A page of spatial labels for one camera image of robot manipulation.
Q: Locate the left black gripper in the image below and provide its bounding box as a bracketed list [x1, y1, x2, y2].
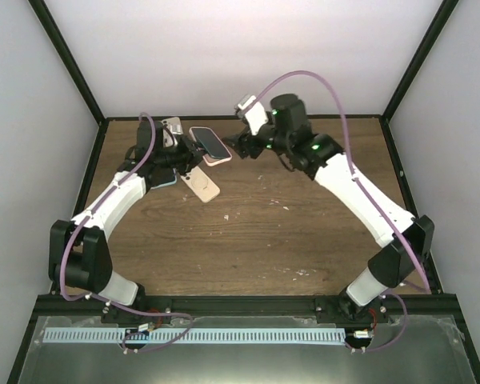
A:
[155, 134, 211, 175]

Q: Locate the pink phone case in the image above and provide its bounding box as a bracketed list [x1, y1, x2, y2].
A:
[188, 126, 233, 167]

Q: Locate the black screen phone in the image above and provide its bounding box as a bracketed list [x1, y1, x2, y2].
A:
[190, 126, 231, 159]

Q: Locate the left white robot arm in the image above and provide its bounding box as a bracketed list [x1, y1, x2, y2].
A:
[48, 115, 204, 323]

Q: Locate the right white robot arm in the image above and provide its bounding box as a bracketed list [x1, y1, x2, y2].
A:
[223, 94, 434, 322]

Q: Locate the beige phone near centre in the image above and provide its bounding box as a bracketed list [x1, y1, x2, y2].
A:
[181, 166, 221, 203]

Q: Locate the beige phone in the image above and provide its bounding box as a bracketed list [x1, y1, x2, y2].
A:
[162, 117, 183, 134]
[181, 166, 221, 203]

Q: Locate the beige phone at back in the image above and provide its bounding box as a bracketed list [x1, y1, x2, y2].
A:
[162, 117, 183, 134]

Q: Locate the blue cased phone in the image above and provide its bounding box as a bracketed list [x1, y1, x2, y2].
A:
[150, 168, 177, 190]

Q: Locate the light blue slotted strip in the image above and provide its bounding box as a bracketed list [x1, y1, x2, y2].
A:
[42, 327, 346, 346]

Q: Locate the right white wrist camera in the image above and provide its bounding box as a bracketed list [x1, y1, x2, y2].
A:
[235, 94, 269, 136]

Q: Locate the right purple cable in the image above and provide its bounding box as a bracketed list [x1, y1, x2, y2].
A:
[254, 70, 432, 354]

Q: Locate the purple cable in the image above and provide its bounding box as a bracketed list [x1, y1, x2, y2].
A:
[254, 70, 432, 354]
[59, 111, 195, 354]

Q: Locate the black front rail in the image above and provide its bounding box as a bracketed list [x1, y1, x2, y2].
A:
[35, 294, 459, 325]

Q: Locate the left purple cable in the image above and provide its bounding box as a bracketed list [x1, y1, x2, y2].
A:
[59, 111, 195, 354]

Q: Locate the black frame post left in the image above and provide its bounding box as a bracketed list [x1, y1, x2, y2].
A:
[28, 0, 106, 125]

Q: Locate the black frame post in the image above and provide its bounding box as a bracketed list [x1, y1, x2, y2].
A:
[382, 0, 459, 121]
[28, 0, 106, 125]

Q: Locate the black frame post right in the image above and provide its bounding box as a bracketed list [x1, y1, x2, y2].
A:
[382, 0, 459, 121]

